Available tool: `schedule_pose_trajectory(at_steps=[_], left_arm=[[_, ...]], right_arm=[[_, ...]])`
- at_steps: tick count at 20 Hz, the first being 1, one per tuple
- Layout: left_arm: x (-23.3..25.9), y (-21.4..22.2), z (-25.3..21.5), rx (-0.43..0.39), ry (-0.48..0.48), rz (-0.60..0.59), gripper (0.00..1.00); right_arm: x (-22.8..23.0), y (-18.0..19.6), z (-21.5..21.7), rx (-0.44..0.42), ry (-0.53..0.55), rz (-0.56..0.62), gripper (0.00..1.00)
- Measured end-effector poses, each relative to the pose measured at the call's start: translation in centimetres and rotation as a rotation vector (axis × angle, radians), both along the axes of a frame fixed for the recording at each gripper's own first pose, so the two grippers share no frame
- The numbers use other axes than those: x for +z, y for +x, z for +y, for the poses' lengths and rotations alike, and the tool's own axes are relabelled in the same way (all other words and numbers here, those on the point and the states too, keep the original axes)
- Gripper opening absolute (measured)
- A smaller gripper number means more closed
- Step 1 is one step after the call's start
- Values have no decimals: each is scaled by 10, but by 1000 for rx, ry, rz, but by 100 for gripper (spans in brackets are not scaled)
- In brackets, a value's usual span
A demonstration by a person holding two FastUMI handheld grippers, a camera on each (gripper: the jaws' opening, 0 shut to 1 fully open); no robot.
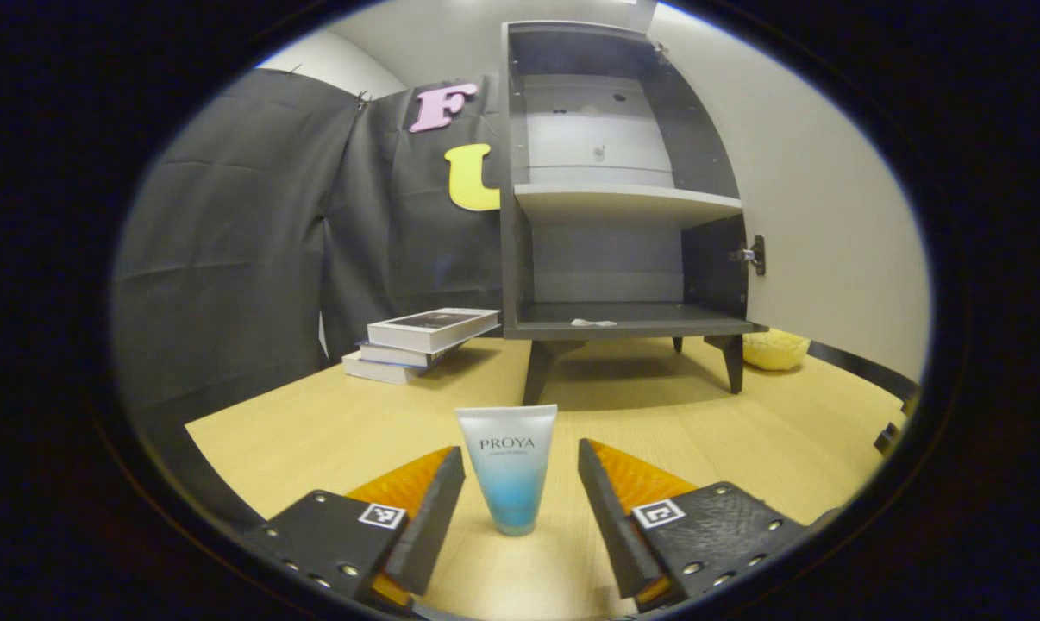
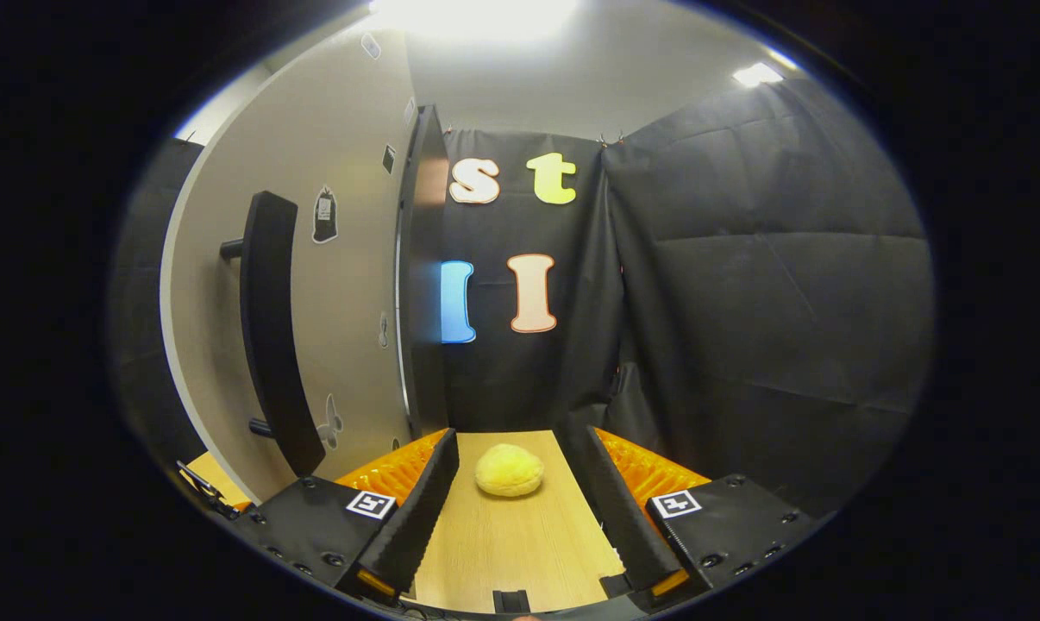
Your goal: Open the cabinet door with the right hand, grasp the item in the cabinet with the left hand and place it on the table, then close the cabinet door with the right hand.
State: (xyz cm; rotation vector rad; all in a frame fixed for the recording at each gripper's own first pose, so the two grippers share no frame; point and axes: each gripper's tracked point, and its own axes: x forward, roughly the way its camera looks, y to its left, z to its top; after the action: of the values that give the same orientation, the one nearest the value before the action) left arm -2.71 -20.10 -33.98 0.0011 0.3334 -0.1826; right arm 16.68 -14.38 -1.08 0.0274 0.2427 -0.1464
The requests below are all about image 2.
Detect large ceiling light panel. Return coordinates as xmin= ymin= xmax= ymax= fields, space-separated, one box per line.
xmin=369 ymin=0 xmax=581 ymax=40

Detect small ceiling light panel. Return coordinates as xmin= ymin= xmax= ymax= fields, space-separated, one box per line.
xmin=732 ymin=62 xmax=785 ymax=89

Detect black door handle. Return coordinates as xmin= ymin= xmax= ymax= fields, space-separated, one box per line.
xmin=220 ymin=191 xmax=327 ymax=478

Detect black backdrop cloth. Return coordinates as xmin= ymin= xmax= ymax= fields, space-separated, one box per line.
xmin=110 ymin=78 xmax=935 ymax=518

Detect grey cabinet door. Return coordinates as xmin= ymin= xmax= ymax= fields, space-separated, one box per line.
xmin=160 ymin=30 xmax=419 ymax=505

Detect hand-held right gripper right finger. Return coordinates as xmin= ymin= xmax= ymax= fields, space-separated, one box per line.
xmin=572 ymin=423 xmax=818 ymax=609

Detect black cable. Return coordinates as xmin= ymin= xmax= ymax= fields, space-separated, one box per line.
xmin=177 ymin=461 xmax=241 ymax=521

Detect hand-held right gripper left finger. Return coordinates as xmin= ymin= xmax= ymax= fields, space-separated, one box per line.
xmin=234 ymin=429 xmax=460 ymax=602

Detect yellow foam bun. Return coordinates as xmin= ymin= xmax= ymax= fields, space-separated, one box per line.
xmin=474 ymin=443 xmax=545 ymax=499

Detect dark grey cabinet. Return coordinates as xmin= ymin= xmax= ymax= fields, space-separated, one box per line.
xmin=395 ymin=105 xmax=452 ymax=438

